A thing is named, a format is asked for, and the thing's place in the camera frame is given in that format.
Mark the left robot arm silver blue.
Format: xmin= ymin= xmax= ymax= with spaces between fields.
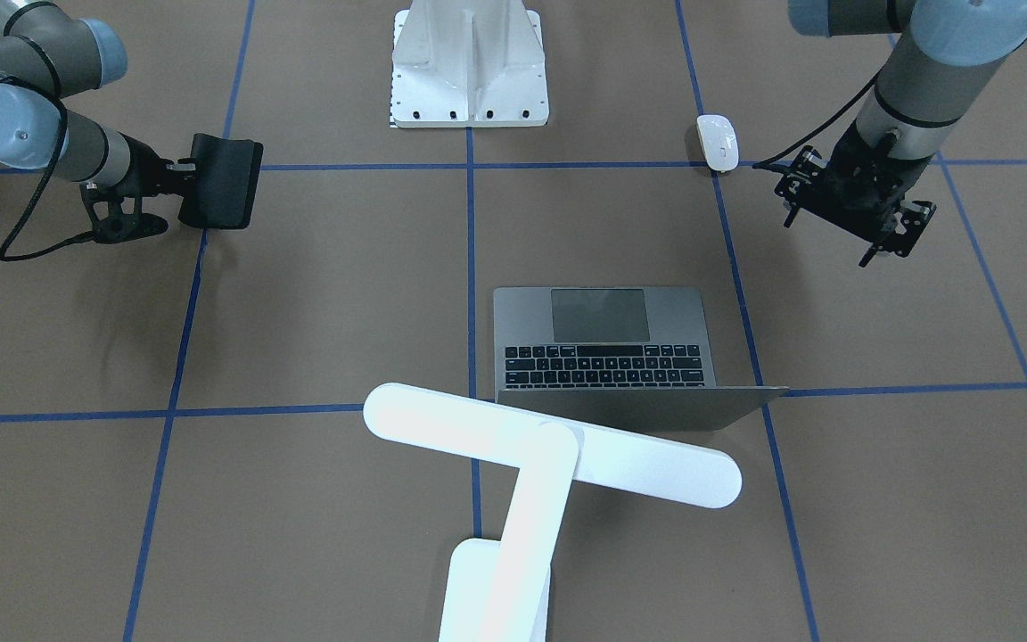
xmin=757 ymin=1 xmax=1027 ymax=267

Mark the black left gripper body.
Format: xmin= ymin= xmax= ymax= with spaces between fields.
xmin=774 ymin=126 xmax=936 ymax=257

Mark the grey laptop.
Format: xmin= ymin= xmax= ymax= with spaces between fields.
xmin=493 ymin=287 xmax=785 ymax=433

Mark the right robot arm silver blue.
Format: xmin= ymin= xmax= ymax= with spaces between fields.
xmin=0 ymin=1 xmax=197 ymax=198

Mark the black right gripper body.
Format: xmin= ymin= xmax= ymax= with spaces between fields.
xmin=111 ymin=147 xmax=177 ymax=198

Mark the black camera cable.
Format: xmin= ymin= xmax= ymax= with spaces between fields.
xmin=0 ymin=36 xmax=96 ymax=263

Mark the white computer mouse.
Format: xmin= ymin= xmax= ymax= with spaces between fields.
xmin=696 ymin=114 xmax=739 ymax=172

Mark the black mouse pad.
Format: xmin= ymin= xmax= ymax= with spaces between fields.
xmin=178 ymin=133 xmax=264 ymax=230

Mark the white desk lamp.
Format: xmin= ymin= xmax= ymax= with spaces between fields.
xmin=363 ymin=383 xmax=743 ymax=641

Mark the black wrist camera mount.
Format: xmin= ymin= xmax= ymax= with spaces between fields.
xmin=80 ymin=183 xmax=168 ymax=244

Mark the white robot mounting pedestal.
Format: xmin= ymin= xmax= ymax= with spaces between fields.
xmin=389 ymin=1 xmax=550 ymax=128

